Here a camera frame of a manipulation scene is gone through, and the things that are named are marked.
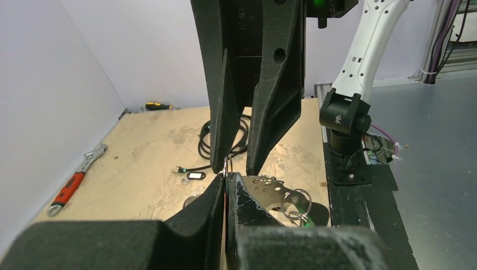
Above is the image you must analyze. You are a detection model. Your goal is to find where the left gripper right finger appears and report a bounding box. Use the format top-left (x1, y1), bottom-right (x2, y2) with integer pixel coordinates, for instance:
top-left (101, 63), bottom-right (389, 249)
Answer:
top-left (224, 172), bottom-right (390, 270)

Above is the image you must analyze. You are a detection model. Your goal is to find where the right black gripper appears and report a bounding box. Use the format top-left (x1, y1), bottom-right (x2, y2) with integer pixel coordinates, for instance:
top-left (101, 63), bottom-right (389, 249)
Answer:
top-left (191, 1), bottom-right (305, 175)

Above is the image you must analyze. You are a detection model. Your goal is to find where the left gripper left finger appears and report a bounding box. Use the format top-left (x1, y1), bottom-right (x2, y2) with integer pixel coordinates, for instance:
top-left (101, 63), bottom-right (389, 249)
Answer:
top-left (1, 174), bottom-right (224, 269)

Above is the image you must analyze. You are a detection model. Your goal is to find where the green key tag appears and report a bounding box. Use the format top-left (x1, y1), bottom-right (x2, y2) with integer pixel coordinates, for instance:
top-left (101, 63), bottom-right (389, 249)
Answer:
top-left (300, 216), bottom-right (316, 227)

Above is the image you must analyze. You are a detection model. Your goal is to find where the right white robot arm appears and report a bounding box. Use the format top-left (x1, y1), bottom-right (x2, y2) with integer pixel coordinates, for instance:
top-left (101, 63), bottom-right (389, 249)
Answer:
top-left (191, 0), bottom-right (409, 185)

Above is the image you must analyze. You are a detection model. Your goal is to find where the yellow black screwdriver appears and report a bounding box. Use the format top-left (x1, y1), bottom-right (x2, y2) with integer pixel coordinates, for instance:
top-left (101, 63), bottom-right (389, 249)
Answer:
top-left (145, 102), bottom-right (173, 111)

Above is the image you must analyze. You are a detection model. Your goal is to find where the black key tag by cable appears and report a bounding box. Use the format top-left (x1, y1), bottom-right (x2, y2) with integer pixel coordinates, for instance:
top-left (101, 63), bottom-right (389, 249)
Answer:
top-left (186, 172), bottom-right (206, 181)

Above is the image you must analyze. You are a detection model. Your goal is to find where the aluminium frame rail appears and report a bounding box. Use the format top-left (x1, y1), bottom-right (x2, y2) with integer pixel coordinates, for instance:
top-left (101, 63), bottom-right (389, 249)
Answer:
top-left (314, 83), bottom-right (332, 109)

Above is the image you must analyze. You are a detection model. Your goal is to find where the black coiled ethernet cable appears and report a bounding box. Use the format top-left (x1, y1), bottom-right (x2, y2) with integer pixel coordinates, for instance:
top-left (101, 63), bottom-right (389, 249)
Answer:
top-left (172, 113), bottom-right (251, 175)

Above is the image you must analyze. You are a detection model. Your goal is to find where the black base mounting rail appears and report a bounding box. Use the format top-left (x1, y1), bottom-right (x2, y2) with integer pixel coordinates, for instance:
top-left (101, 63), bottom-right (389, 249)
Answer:
top-left (323, 143), bottom-right (418, 269)

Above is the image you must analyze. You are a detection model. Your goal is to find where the red handled adjustable wrench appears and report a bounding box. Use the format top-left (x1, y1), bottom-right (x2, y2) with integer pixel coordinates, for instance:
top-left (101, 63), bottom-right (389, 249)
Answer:
top-left (46, 143), bottom-right (108, 217)

